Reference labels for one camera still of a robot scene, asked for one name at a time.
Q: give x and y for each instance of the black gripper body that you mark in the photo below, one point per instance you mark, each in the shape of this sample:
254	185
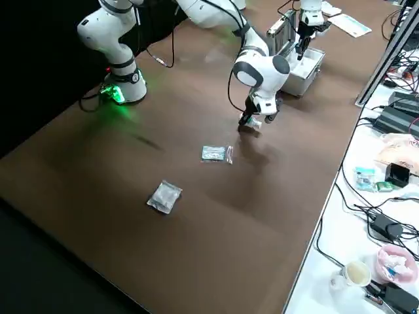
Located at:
252	105
304	31

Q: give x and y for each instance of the white disinfectant bottle teal band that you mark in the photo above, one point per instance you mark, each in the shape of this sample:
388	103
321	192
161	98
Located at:
255	123

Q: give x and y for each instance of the white plastic partition tray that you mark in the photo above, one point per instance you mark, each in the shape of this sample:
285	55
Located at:
307	63

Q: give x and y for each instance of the silver aluminium first-aid case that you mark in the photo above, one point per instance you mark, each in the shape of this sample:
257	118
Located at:
302	83

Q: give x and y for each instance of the clear bag of bandages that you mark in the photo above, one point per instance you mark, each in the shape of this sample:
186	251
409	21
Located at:
212	153

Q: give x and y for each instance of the clear bag of white gauze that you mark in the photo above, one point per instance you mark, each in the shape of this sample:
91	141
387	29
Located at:
163	198

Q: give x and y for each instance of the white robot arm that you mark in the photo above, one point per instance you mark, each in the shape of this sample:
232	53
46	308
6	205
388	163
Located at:
311	6
262	75

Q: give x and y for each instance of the white plastic pill box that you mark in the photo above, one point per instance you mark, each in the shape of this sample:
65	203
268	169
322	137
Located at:
332	10

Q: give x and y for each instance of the blue white face mask packet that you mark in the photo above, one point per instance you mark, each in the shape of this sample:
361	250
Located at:
348	24

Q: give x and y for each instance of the teal white packet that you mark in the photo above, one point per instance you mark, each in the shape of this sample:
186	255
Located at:
364	179

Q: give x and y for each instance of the black power brick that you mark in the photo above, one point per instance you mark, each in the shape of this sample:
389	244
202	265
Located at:
396	119
406	99

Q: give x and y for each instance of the plastic bag with red print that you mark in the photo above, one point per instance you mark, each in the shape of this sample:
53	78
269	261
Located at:
396	150

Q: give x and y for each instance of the small green box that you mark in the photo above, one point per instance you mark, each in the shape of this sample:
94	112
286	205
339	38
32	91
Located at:
383	186

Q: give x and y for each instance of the small black box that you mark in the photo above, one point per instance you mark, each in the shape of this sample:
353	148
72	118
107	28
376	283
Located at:
397	175

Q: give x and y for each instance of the black power adapter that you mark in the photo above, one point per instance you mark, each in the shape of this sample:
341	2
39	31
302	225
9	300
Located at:
384	225

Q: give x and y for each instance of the white paper cup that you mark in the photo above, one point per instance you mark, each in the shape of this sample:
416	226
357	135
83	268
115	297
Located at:
357	273

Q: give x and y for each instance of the pink bowl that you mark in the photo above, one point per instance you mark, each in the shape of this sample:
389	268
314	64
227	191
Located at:
380	265

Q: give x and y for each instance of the black flat device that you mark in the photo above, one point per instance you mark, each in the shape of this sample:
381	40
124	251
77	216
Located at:
399	299

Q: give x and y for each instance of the aluminium frame post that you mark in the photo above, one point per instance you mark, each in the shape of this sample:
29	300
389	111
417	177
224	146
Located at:
383	55

